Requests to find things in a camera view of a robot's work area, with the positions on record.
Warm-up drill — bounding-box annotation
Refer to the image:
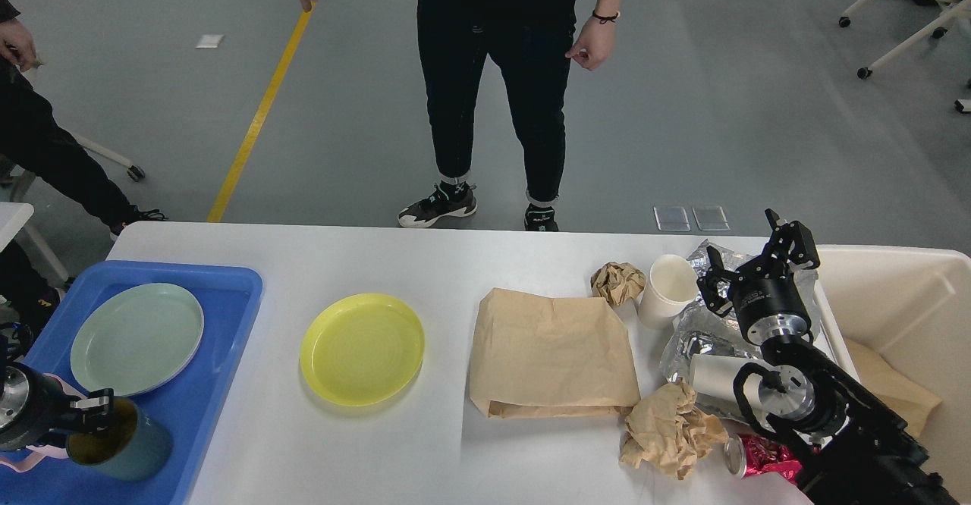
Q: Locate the pink mug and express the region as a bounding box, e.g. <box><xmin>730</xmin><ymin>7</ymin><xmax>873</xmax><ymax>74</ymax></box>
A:
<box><xmin>1</xmin><ymin>373</ymin><xmax>84</xmax><ymax>473</ymax></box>

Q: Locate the person in black sneakers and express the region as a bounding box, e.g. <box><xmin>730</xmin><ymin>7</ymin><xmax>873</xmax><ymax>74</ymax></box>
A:
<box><xmin>287</xmin><ymin>0</ymin><xmax>632</xmax><ymax>233</ymax></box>

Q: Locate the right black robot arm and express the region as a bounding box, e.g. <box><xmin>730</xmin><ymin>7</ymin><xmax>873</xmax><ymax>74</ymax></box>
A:
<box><xmin>697</xmin><ymin>210</ymin><xmax>954</xmax><ymax>504</ymax></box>

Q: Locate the beige plastic bin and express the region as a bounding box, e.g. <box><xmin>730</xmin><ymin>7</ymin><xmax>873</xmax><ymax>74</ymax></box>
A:
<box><xmin>819</xmin><ymin>245</ymin><xmax>970</xmax><ymax>503</ymax></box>

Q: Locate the brown paper in bin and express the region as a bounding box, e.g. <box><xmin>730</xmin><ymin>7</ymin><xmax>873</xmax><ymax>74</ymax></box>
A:
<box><xmin>845</xmin><ymin>340</ymin><xmax>942</xmax><ymax>438</ymax></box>

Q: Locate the yellow plate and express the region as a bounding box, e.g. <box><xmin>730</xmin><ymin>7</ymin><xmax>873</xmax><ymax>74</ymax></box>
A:
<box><xmin>299</xmin><ymin>292</ymin><xmax>426</xmax><ymax>407</ymax></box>

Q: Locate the lying white paper cup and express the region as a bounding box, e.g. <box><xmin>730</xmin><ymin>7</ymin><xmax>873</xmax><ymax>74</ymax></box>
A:
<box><xmin>689</xmin><ymin>354</ymin><xmax>771</xmax><ymax>403</ymax></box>

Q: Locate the blue plastic tray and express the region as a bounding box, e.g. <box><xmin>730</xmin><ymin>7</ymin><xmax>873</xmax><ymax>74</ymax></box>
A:
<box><xmin>1</xmin><ymin>261</ymin><xmax>262</xmax><ymax>504</ymax></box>

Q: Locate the crushed red can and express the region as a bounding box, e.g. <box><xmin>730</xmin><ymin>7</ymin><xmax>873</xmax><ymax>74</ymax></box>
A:
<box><xmin>724</xmin><ymin>434</ymin><xmax>802</xmax><ymax>485</ymax></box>

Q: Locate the white side table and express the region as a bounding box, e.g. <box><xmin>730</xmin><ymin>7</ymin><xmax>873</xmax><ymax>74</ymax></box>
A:
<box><xmin>1</xmin><ymin>202</ymin><xmax>70</xmax><ymax>284</ymax></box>

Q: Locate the large crumpled brown paper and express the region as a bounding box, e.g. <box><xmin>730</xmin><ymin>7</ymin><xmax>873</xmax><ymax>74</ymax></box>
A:
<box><xmin>619</xmin><ymin>378</ymin><xmax>728</xmax><ymax>481</ymax></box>

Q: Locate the light green plate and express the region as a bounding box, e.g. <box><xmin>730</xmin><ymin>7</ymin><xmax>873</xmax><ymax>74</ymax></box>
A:
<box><xmin>70</xmin><ymin>283</ymin><xmax>205</xmax><ymax>397</ymax></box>

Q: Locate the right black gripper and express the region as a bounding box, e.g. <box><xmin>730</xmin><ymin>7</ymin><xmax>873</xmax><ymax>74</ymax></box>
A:
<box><xmin>696</xmin><ymin>209</ymin><xmax>821</xmax><ymax>345</ymax></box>

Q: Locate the left clear floor plate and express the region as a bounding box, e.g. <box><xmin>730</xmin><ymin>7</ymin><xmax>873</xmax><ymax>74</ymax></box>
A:
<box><xmin>653</xmin><ymin>205</ymin><xmax>693</xmax><ymax>233</ymax></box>

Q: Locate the right clear floor plate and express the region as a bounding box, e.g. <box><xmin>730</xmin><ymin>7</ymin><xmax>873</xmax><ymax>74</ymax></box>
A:
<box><xmin>691</xmin><ymin>205</ymin><xmax>731</xmax><ymax>232</ymax></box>

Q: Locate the clear floor plate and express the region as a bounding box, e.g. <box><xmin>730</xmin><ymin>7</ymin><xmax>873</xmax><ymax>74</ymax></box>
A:
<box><xmin>691</xmin><ymin>205</ymin><xmax>731</xmax><ymax>232</ymax></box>
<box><xmin>653</xmin><ymin>205</ymin><xmax>693</xmax><ymax>233</ymax></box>

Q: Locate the silver foil bag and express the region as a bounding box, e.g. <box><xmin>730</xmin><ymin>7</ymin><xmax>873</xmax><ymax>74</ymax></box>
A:
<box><xmin>660</xmin><ymin>240</ymin><xmax>832</xmax><ymax>423</ymax></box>

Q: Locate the small crumpled brown paper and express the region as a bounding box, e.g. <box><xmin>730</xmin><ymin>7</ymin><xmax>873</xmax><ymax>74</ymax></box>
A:
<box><xmin>590</xmin><ymin>261</ymin><xmax>648</xmax><ymax>307</ymax></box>

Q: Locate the flat brown paper bag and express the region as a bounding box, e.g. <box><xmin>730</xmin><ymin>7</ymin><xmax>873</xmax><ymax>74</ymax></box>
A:
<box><xmin>468</xmin><ymin>288</ymin><xmax>641</xmax><ymax>419</ymax></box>

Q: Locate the person in dark clothes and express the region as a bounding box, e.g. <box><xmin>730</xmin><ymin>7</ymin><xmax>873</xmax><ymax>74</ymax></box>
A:
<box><xmin>1</xmin><ymin>0</ymin><xmax>166</xmax><ymax>340</ymax></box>

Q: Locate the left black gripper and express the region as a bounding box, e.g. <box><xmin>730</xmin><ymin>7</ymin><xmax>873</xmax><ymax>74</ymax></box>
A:
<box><xmin>1</xmin><ymin>362</ymin><xmax>115</xmax><ymax>452</ymax></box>

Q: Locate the teal mug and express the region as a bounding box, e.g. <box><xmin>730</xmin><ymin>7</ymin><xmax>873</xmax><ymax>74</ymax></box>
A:
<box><xmin>67</xmin><ymin>397</ymin><xmax>173</xmax><ymax>481</ymax></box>

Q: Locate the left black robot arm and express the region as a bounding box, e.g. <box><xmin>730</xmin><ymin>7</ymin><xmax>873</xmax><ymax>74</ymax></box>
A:
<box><xmin>1</xmin><ymin>323</ymin><xmax>115</xmax><ymax>454</ymax></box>

